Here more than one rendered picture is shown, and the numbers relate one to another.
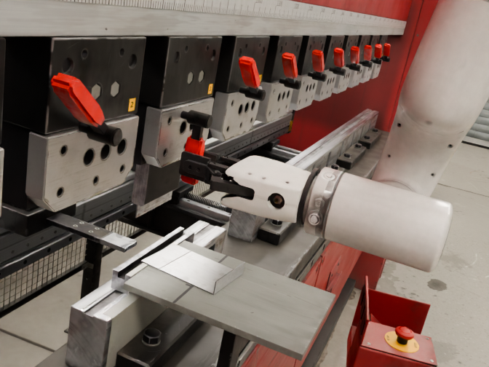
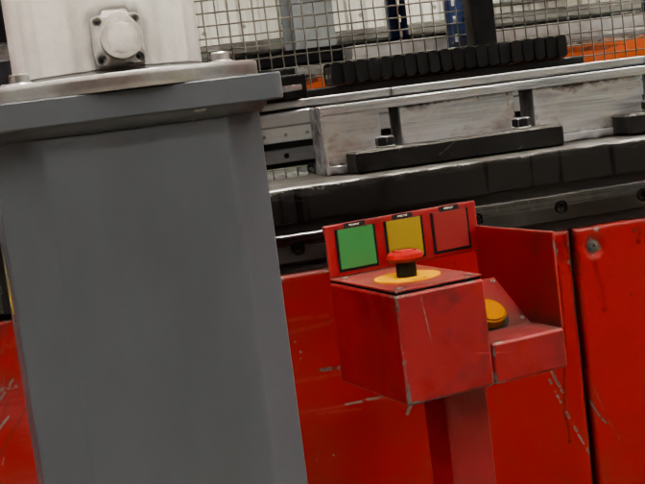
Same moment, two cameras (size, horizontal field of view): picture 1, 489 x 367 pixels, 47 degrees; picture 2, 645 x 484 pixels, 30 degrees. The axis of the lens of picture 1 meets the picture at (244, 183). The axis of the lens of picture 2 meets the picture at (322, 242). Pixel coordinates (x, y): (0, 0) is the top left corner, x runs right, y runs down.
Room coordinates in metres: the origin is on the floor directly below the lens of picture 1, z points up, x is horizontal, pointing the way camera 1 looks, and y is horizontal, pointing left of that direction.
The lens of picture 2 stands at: (0.29, -1.43, 0.98)
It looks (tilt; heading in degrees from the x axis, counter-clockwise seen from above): 7 degrees down; 58
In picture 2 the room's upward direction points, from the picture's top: 7 degrees counter-clockwise
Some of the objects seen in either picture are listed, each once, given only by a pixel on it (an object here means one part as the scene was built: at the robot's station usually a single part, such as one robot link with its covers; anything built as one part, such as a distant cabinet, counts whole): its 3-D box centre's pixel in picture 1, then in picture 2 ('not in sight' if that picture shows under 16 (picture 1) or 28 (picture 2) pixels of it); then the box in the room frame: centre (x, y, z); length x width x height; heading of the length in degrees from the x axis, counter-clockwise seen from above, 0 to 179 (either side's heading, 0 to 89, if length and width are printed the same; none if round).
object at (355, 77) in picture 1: (348, 58); not in sight; (1.88, -0.25, 1.26); 0.15 x 0.09 x 0.17; 161
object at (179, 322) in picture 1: (182, 319); not in sight; (0.79, 0.06, 0.89); 0.30 x 0.05 x 0.03; 161
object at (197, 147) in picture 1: (191, 147); not in sight; (0.71, 0.08, 1.20); 0.04 x 0.02 x 0.10; 71
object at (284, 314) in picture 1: (234, 292); not in sight; (0.72, -0.02, 1.00); 0.26 x 0.18 x 0.01; 71
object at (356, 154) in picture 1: (351, 156); not in sight; (2.08, -0.38, 0.89); 0.30 x 0.05 x 0.03; 161
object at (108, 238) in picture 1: (63, 216); not in sight; (0.83, 0.28, 1.01); 0.26 x 0.12 x 0.05; 71
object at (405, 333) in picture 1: (403, 337); (405, 266); (1.03, -0.39, 0.79); 0.04 x 0.04 x 0.04
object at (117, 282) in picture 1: (156, 257); not in sight; (0.80, 0.11, 0.98); 0.20 x 0.03 x 0.03; 161
